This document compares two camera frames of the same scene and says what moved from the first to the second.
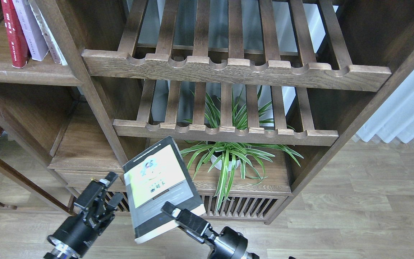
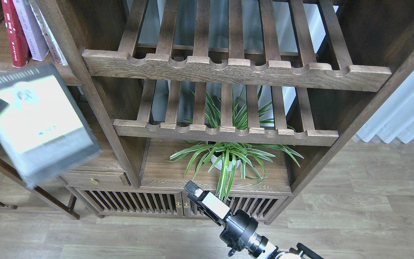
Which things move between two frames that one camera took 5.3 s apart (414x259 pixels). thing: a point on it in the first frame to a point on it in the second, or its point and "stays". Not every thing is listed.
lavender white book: x=34 y=37 stays
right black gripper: x=230 y=244 to x=240 y=227
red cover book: x=18 y=43 stays
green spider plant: x=231 y=157 stays
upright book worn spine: x=55 y=53 stays
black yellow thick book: x=159 y=176 to x=43 y=130
